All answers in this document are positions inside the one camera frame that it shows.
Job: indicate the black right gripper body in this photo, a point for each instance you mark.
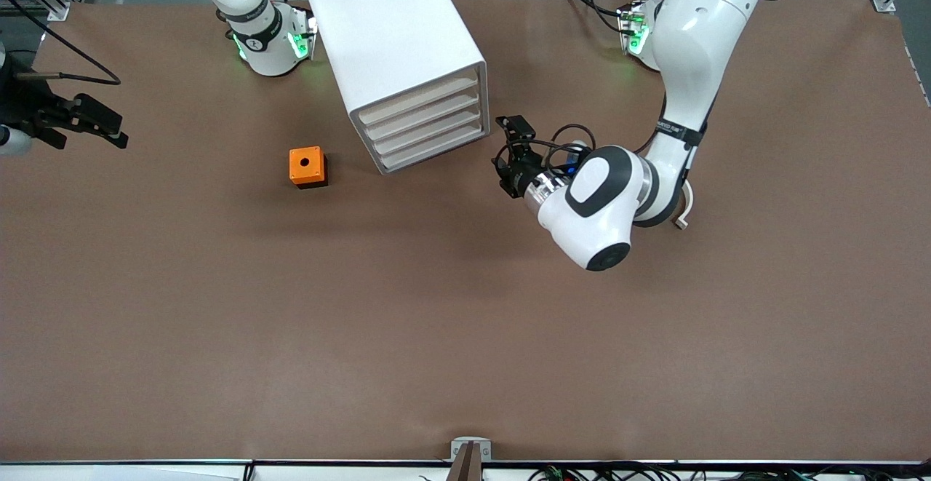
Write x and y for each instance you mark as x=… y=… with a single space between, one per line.
x=22 y=108

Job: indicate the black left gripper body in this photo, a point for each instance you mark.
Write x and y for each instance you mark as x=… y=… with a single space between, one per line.
x=517 y=173

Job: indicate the white plastic tray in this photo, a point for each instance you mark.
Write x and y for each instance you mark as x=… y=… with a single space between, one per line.
x=430 y=148

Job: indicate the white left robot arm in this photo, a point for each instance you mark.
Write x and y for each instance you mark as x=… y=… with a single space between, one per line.
x=698 y=52

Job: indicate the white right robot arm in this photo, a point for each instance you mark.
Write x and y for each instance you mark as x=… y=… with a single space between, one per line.
x=269 y=52

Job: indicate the white curved plastic clamp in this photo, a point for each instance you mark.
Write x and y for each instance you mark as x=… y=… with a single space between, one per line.
x=686 y=212

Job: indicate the orange button enclosure box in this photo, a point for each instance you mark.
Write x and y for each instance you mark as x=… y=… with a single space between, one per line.
x=305 y=164

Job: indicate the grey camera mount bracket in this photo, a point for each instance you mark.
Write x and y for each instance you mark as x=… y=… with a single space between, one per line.
x=470 y=452

